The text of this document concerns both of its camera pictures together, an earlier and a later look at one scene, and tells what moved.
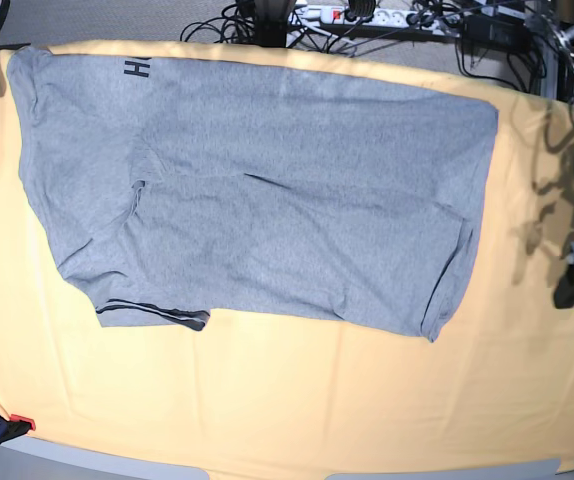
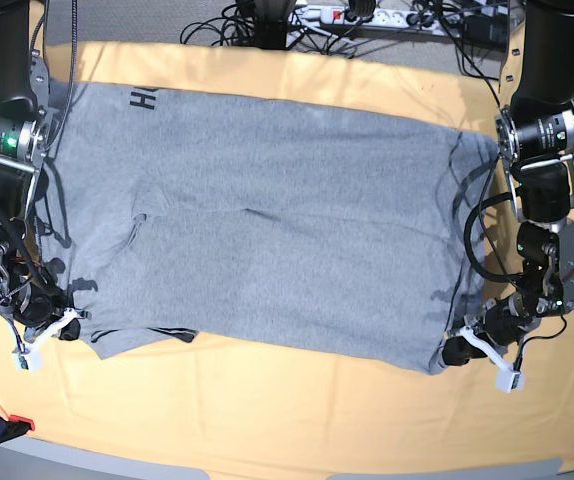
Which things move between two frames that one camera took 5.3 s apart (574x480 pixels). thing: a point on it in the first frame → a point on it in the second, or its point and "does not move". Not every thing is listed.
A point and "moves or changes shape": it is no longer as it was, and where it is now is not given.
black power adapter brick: x=495 y=34 does not move
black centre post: x=270 y=23 does not move
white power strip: x=304 y=15 does not move
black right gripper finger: x=568 y=288 → x=458 y=351
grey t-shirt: x=164 y=189 moves or changes shape
